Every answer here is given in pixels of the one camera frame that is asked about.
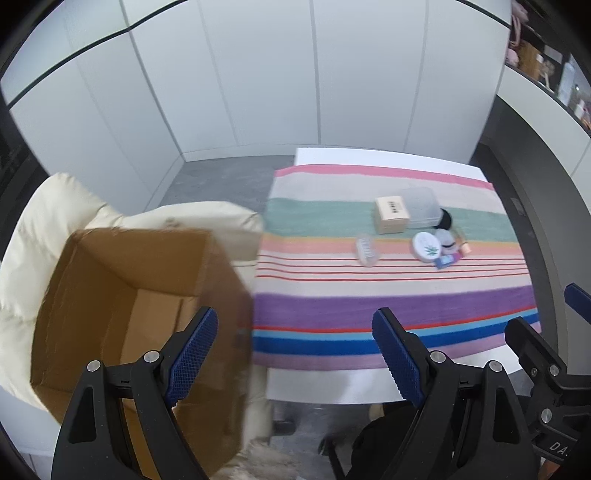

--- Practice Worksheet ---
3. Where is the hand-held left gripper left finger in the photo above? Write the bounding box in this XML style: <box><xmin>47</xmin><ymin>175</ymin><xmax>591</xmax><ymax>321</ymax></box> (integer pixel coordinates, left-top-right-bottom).
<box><xmin>51</xmin><ymin>306</ymin><xmax>219</xmax><ymax>480</ymax></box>

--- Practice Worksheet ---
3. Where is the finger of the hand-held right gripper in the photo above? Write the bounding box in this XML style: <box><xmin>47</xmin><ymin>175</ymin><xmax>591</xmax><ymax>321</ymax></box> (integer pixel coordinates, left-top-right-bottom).
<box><xmin>564</xmin><ymin>283</ymin><xmax>591</xmax><ymax>322</ymax></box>
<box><xmin>505</xmin><ymin>318</ymin><xmax>570</xmax><ymax>393</ymax></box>

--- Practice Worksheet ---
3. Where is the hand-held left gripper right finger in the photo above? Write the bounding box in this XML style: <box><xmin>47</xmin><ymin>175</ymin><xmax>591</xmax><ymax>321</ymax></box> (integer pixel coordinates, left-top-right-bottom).
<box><xmin>372</xmin><ymin>307</ymin><xmax>541</xmax><ymax>480</ymax></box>

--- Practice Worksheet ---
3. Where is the cardboard box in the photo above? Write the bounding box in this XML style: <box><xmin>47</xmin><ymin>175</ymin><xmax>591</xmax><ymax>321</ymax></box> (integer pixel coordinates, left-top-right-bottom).
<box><xmin>30</xmin><ymin>228</ymin><xmax>254</xmax><ymax>478</ymax></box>

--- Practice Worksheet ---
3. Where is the clear ribbed small container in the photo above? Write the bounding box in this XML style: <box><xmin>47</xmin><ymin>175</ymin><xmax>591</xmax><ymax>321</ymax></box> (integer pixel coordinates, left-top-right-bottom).
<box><xmin>355</xmin><ymin>234</ymin><xmax>381</xmax><ymax>267</ymax></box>

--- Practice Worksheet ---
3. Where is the white round tin green leaf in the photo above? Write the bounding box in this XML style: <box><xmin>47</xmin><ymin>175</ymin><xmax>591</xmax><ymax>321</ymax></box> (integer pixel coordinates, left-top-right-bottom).
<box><xmin>411</xmin><ymin>232</ymin><xmax>445</xmax><ymax>264</ymax></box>

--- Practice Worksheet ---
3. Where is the translucent dome container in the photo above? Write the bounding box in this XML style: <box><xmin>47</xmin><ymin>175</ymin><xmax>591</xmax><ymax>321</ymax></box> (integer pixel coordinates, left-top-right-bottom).
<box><xmin>435</xmin><ymin>229</ymin><xmax>462</xmax><ymax>257</ymax></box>

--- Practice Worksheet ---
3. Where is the beige square box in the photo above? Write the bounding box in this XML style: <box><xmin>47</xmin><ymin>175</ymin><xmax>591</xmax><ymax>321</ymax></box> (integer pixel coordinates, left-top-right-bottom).
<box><xmin>372</xmin><ymin>196</ymin><xmax>411</xmax><ymax>235</ymax></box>

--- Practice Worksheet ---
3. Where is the striped colourful cloth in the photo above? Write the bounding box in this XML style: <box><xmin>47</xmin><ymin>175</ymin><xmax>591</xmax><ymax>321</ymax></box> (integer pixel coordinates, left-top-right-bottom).
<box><xmin>253</xmin><ymin>165</ymin><xmax>542</xmax><ymax>371</ymax></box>

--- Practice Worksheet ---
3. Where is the person's dark clothing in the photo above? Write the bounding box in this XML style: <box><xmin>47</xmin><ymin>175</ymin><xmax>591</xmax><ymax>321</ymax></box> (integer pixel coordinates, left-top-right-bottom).
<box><xmin>353</xmin><ymin>406</ymin><xmax>426</xmax><ymax>480</ymax></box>

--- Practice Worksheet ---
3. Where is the clear plastic lidded box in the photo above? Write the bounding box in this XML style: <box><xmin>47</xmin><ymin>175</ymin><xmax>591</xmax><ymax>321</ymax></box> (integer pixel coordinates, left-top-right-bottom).
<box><xmin>398</xmin><ymin>187</ymin><xmax>443</xmax><ymax>230</ymax></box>

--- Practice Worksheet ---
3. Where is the curved white shelf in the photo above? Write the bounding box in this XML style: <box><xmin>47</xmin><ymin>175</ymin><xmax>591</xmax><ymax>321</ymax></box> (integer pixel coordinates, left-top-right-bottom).
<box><xmin>480</xmin><ymin>62</ymin><xmax>591</xmax><ymax>178</ymax></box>

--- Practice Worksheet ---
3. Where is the cream puffy jacket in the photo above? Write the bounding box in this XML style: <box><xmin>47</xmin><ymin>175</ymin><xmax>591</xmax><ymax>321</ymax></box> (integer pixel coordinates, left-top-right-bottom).
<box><xmin>0</xmin><ymin>173</ymin><xmax>273</xmax><ymax>480</ymax></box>

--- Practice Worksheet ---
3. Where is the pale blue card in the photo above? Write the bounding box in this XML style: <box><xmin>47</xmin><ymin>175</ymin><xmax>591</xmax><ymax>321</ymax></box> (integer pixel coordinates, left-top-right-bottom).
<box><xmin>556</xmin><ymin>55</ymin><xmax>583</xmax><ymax>104</ymax></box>

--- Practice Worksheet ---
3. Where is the small brown shelf box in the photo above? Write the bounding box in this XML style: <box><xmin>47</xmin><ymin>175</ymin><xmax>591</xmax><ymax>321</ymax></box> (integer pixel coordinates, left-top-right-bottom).
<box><xmin>519</xmin><ymin>41</ymin><xmax>546</xmax><ymax>79</ymax></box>

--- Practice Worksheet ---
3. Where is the pink plush toy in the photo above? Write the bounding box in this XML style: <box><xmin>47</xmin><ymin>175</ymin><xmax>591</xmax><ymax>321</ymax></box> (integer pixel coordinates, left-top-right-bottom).
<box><xmin>505</xmin><ymin>0</ymin><xmax>533</xmax><ymax>65</ymax></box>

